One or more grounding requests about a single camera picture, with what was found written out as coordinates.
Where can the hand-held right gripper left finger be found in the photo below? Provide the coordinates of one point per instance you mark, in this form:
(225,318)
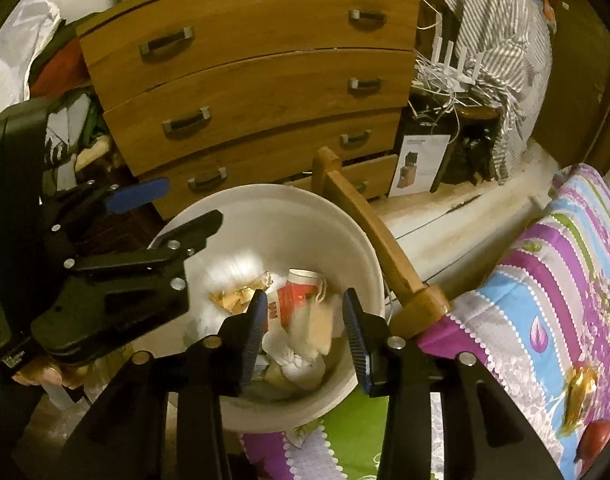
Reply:
(252,340)

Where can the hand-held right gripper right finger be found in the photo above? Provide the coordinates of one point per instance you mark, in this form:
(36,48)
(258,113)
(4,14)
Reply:
(357,345)

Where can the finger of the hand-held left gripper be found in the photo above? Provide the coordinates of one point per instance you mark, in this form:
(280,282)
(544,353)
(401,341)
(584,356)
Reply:
(125,285)
(135,195)

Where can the brown cardboard tag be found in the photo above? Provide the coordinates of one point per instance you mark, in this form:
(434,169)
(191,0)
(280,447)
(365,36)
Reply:
(315,327)

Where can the yellow wrapper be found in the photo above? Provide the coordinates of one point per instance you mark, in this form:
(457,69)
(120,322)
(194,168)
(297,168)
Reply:
(235,295)

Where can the white paper bag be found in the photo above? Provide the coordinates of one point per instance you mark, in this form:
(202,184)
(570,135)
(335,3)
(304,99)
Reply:
(300,365)

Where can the red and white paper cup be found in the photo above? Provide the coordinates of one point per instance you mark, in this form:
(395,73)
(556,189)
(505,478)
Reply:
(295,300)

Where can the white plastic bucket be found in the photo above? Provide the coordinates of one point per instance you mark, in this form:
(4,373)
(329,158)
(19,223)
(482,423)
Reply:
(295,230)

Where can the person's left hand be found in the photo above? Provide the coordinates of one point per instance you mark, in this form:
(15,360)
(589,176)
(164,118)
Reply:
(42,376)

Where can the green cloth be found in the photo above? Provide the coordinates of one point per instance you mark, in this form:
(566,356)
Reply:
(92,120)

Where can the red cloth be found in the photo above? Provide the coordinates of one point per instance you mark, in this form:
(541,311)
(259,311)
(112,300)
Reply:
(60,75)

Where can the white plastic bag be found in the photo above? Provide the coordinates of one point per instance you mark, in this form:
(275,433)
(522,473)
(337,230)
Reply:
(15,45)

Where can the striped floral bedspread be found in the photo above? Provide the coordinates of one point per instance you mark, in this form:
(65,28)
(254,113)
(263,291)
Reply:
(535,285)

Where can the white knife block carton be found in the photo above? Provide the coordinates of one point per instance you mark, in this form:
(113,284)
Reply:
(417,165)

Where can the wooden chest of drawers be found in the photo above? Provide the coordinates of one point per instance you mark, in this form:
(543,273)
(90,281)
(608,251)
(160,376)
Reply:
(245,25)

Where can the black plastic bag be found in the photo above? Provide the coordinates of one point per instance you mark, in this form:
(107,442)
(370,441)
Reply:
(472,155)

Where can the golden crumpled wrapper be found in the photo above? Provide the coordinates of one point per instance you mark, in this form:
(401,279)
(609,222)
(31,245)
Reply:
(580,395)

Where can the red apple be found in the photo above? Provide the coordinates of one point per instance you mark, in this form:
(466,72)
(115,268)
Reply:
(595,440)

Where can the dark wooden side table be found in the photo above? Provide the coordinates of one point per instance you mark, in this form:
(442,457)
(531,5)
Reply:
(480,110)

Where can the grey striped cloth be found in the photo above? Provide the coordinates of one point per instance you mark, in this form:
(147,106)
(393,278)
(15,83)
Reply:
(505,25)

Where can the dark wooden door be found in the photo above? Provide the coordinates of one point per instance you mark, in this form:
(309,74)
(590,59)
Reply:
(580,60)

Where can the colourful hanging ornament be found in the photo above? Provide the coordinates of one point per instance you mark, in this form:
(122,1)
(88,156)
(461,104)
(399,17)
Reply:
(546,7)

